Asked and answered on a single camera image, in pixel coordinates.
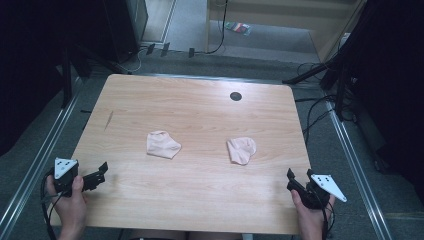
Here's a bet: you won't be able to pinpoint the black cabinet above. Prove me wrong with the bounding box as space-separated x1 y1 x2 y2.
102 0 150 64

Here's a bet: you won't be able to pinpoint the black floor cables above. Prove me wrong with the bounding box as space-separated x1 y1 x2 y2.
294 61 338 145

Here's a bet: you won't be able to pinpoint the colourful packet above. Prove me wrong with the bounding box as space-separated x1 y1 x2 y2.
224 21 252 37

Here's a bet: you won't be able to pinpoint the person's right hand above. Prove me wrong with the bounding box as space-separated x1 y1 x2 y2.
290 189 336 236

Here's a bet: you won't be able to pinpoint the black tripod stand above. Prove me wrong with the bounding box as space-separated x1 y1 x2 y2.
281 58 349 122

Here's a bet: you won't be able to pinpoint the pink sock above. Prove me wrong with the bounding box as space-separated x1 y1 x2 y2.
146 130 183 160
226 136 258 166

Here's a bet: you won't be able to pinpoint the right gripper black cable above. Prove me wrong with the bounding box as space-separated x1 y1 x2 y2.
318 194 337 240

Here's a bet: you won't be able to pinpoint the person's left hand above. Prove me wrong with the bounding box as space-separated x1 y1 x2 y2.
45 174 89 232

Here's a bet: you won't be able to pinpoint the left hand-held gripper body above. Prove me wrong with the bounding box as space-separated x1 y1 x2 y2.
53 157 80 198

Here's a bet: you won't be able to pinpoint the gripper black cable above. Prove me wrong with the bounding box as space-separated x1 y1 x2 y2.
318 194 337 240
40 169 65 240

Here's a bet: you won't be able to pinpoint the black metal stand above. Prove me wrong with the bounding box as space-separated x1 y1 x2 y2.
60 43 74 110

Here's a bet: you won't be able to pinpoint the beige wooden frame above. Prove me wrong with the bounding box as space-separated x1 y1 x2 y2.
205 0 369 63

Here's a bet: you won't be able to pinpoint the black hanging cable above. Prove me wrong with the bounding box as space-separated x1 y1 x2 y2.
203 0 230 56

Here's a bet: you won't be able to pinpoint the dark curtain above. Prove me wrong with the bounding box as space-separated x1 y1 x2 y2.
333 0 424 204
0 0 111 158

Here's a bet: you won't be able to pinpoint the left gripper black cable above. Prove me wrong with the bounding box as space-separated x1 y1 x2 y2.
40 169 65 240

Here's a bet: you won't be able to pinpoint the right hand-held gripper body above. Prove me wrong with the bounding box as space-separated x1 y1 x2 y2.
300 172 348 211

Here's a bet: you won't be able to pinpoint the white floor cable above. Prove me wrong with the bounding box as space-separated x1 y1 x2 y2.
116 45 149 75

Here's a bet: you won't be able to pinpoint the metal floor rail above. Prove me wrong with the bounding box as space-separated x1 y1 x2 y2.
323 99 393 240
0 75 85 236

